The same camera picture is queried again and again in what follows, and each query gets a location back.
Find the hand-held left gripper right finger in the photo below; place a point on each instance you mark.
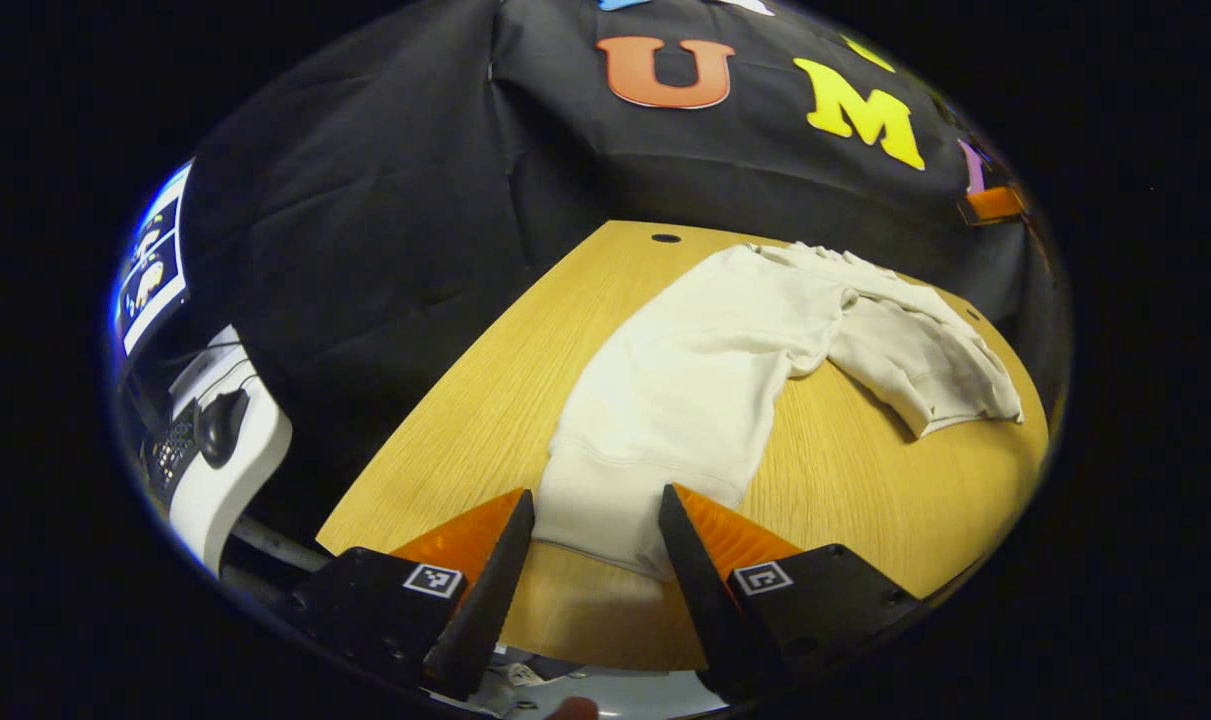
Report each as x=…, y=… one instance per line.
x=700, y=600

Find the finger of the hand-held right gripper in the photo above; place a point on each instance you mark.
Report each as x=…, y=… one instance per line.
x=993, y=204

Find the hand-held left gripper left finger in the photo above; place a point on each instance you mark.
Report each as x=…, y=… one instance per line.
x=495, y=590

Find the cream white sweatshirt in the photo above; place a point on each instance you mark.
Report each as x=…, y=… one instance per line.
x=695, y=380

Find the white side desk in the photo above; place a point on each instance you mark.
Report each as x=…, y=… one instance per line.
x=245, y=470

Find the black computer mouse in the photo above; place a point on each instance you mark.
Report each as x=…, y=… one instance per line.
x=222, y=425

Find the black keyboard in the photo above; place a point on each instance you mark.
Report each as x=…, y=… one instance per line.
x=172, y=455

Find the black backdrop cloth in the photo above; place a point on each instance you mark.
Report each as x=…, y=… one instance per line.
x=415, y=200

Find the computer monitor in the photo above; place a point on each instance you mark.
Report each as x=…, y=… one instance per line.
x=150, y=270

